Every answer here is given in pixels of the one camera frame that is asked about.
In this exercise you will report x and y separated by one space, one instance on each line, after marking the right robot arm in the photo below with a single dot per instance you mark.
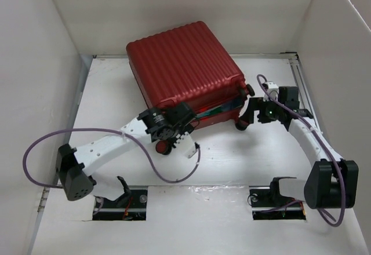
332 181

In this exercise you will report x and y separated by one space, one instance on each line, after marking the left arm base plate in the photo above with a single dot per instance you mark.
135 209

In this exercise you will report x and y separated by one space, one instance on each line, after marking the red suitcase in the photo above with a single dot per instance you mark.
188 64

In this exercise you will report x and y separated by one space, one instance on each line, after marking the teal shorts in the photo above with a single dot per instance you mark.
228 106

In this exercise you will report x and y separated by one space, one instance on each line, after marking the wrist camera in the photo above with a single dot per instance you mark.
185 145
272 91

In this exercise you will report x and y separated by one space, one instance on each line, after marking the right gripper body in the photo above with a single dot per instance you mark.
268 110

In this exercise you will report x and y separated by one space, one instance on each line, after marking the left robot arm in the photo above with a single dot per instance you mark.
77 167

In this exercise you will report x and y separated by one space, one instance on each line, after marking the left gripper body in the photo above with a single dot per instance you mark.
179 131

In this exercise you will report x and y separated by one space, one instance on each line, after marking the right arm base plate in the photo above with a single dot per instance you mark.
265 206

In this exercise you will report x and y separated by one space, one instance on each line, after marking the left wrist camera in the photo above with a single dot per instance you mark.
185 145

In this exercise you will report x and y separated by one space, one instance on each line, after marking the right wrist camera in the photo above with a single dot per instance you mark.
272 91

